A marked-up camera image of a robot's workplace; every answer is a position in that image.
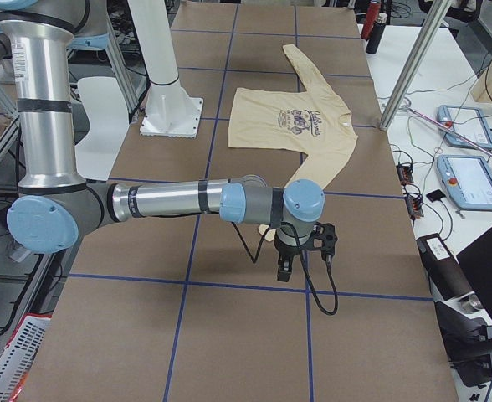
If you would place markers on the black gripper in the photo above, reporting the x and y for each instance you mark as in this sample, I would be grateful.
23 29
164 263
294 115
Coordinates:
284 251

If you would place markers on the beige long sleeve shirt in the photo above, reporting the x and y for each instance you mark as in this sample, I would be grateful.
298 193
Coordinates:
316 122

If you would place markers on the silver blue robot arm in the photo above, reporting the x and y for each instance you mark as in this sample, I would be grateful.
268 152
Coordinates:
57 207

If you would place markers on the lower small circuit board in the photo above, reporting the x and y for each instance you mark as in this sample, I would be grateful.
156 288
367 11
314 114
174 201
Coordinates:
414 205

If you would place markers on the small circuit board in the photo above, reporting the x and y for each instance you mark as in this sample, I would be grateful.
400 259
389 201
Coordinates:
414 205
405 174

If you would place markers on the upper small circuit board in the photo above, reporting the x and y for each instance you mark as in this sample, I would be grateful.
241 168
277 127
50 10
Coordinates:
405 174

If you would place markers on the lower blue teach pendant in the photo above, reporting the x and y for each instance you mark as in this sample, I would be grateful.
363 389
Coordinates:
467 180

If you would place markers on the blue teach pendant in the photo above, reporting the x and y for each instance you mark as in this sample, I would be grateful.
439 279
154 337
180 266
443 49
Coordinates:
467 180
468 122

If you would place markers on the black desk device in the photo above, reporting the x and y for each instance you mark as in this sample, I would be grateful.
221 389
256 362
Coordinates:
467 336

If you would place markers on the white plastic chair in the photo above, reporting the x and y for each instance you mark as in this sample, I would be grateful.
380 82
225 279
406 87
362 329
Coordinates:
107 112

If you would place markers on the pink reaching stick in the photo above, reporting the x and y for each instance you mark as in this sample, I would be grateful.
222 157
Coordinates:
444 128

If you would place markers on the upper blue teach pendant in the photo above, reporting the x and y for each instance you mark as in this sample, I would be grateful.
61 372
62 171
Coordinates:
468 122

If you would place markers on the black water bottle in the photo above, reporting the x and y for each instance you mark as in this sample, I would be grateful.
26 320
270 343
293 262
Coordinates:
376 33

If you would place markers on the red water bottle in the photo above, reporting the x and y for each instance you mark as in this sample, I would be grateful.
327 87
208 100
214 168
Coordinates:
372 12

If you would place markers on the white red plastic basket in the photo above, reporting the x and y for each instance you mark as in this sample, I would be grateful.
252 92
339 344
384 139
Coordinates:
19 353

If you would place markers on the white pedestal column base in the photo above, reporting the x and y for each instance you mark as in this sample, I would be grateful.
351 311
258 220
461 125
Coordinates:
169 110

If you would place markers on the aluminium frame post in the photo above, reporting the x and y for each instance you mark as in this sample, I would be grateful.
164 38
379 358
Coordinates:
420 47

